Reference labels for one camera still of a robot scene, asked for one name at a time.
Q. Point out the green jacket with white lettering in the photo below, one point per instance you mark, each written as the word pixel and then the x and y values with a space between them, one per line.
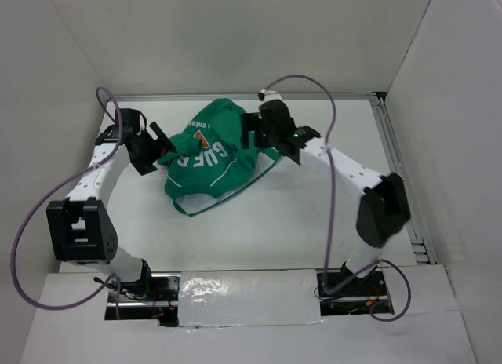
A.
pixel 210 166

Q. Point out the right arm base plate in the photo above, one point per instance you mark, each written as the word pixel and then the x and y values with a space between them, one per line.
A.
pixel 355 299

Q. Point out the silver tape patch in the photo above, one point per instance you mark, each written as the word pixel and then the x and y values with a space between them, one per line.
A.
pixel 248 298

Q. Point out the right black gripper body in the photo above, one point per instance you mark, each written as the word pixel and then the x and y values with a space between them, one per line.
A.
pixel 266 137

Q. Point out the aluminium frame rail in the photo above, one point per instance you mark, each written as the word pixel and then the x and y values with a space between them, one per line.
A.
pixel 280 222

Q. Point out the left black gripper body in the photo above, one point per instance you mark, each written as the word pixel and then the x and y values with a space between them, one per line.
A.
pixel 141 159

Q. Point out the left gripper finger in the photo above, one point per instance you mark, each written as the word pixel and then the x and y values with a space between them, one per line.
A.
pixel 157 151
pixel 161 137

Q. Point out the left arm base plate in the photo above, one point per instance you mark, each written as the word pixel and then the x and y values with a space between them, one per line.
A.
pixel 159 304

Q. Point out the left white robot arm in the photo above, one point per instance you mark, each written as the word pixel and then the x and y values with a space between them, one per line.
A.
pixel 81 229

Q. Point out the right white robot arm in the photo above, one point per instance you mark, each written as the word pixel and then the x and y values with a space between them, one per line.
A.
pixel 383 208

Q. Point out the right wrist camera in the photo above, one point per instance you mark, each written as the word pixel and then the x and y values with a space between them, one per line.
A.
pixel 266 95

